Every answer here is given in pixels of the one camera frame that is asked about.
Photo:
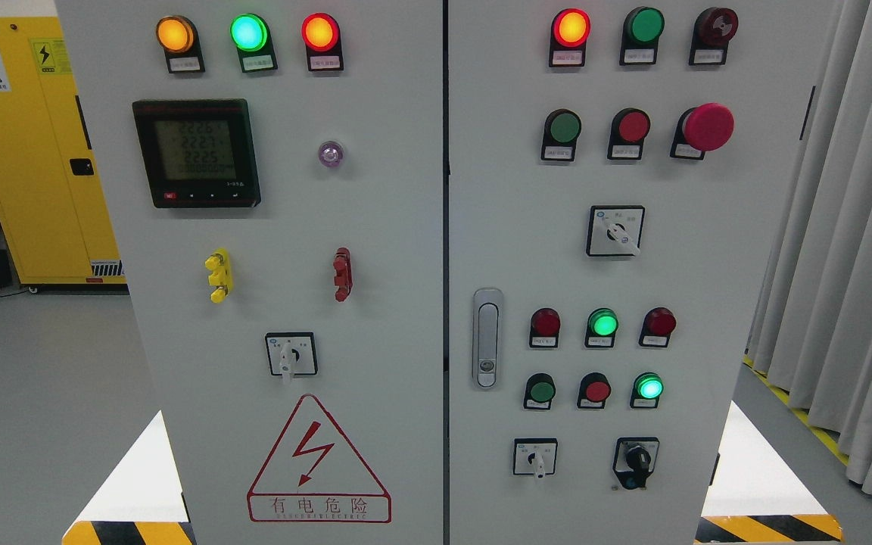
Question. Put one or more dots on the white rotary selector switch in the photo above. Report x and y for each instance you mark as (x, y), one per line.
(534, 457)
(614, 231)
(291, 355)

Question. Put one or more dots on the grey electrical control cabinet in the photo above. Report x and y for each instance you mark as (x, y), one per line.
(440, 110)

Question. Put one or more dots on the red terminal connector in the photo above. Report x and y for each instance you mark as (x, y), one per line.
(342, 263)

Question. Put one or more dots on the dark red indicator light left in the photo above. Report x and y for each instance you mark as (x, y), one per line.
(545, 326)

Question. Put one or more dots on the dark red indicator light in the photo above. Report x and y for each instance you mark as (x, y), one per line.
(545, 326)
(658, 325)

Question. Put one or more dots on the small purple indicator lamp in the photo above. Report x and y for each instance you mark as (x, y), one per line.
(331, 154)

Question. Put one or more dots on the lit green indicator light middle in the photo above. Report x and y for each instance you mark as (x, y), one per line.
(601, 329)

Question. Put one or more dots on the green push button upper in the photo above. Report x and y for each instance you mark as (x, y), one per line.
(561, 130)

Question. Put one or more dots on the red push button lower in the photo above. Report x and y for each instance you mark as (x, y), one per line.
(594, 390)

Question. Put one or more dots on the red push button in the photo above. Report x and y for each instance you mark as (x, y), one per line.
(594, 390)
(628, 131)

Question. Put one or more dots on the yellow terminal connector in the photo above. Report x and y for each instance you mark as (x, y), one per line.
(219, 266)

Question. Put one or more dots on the dark red indicator light right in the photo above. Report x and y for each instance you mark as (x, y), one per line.
(658, 325)

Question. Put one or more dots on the red electrical hazard warning sticker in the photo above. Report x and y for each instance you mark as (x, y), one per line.
(314, 474)

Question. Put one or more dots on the lit green push button lower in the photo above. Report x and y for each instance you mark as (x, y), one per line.
(647, 390)

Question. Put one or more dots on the red push button upper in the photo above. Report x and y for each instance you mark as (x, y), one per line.
(628, 131)

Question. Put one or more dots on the red indicator light top left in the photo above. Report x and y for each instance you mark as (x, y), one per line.
(322, 39)

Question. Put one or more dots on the black digital power meter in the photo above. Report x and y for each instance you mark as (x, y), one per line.
(198, 153)

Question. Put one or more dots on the red indicator light right door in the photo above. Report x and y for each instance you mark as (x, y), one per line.
(568, 38)

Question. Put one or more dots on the green indicator light top left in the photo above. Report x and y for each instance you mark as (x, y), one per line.
(251, 37)

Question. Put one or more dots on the red emergency stop mushroom button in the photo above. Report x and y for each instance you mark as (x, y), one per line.
(700, 129)

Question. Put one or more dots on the green indicator light unlit top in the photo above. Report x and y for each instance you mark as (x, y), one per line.
(641, 31)

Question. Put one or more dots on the yellow indicator light top left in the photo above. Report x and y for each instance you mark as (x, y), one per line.
(178, 37)

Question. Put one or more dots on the dark red buzzer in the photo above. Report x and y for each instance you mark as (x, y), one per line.
(712, 32)

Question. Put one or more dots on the grey curtain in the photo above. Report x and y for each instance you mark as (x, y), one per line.
(812, 330)

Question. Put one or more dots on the yellow safety storage cabinet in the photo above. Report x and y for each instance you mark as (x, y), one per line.
(52, 208)

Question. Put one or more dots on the silver cabinet door handle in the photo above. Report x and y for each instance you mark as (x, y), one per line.
(487, 306)

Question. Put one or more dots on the black key selector switch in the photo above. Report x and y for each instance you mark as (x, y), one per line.
(635, 461)

